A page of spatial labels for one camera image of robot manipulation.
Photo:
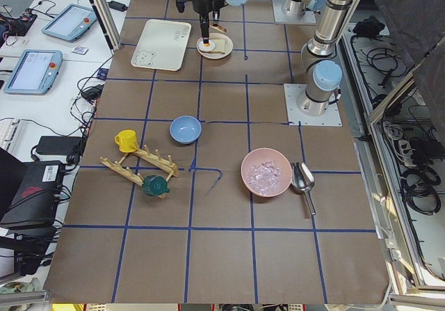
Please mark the cream bear serving tray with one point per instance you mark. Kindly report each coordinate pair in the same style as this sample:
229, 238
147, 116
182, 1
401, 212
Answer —
162, 45

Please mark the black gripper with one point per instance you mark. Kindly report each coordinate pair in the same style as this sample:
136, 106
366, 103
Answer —
216, 6
201, 6

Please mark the aluminium frame post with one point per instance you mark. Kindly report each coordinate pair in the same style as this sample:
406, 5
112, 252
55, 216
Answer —
107, 24

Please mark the dark green mug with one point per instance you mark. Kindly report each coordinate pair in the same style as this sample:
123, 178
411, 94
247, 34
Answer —
155, 185

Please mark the teach pendant far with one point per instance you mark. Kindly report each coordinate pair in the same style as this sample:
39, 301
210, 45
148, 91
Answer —
71, 23

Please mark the blue bowl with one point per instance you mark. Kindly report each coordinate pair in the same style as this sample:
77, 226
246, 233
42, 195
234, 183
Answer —
185, 129

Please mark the white round plate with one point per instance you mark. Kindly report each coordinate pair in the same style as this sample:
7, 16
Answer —
213, 55

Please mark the bread slice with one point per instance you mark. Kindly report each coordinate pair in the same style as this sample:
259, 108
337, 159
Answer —
218, 28
219, 45

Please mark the bread slice on plate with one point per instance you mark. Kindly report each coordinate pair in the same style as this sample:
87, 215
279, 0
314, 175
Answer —
219, 45

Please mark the metal ice scoop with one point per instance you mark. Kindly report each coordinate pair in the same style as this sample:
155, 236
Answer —
303, 182

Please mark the black power adapter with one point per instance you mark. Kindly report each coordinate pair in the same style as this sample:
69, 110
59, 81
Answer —
115, 5

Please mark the pink bowl with ice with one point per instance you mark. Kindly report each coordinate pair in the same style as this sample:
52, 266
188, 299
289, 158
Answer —
266, 172

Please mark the teach pendant near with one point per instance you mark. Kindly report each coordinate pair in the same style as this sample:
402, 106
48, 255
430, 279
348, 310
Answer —
35, 72

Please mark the fried egg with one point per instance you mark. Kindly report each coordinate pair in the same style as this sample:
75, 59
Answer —
206, 46

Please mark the teach pendant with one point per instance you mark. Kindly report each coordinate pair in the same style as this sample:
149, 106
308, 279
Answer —
71, 23
35, 72

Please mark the black computer box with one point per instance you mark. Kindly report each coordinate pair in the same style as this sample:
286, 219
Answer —
29, 192

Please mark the yellow mug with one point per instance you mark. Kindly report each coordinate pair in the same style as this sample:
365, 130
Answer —
127, 141

